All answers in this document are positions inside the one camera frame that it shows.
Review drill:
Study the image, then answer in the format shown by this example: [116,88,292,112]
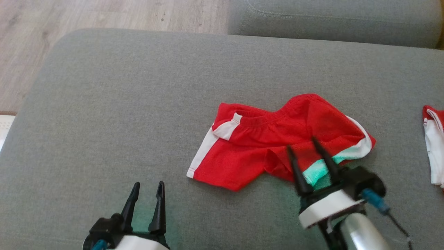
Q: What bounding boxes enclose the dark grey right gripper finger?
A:
[286,145,315,197]
[310,136,342,185]

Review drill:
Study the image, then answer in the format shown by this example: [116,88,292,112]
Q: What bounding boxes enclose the grey sofa back cushion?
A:
[227,0,444,49]

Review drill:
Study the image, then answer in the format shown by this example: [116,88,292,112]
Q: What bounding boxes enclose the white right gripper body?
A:
[298,175,365,230]

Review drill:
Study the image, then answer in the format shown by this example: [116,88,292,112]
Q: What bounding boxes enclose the red Bulls basketball jersey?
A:
[422,105,444,188]

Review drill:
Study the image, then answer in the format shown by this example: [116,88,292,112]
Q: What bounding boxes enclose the grey fabric sofa seat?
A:
[0,28,444,250]

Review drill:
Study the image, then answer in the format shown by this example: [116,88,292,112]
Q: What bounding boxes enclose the red shorts with white stripes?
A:
[186,93,377,192]

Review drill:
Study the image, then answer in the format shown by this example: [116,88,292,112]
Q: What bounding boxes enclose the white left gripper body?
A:
[113,222,171,250]

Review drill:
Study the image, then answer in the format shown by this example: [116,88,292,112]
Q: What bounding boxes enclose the white floor rug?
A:
[0,114,16,153]

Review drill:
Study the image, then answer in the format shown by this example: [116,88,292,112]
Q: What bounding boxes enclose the right camera cable blue plug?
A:
[360,189,412,245]

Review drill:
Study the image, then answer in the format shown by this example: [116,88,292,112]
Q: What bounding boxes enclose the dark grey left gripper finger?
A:
[121,181,141,234]
[148,180,166,234]

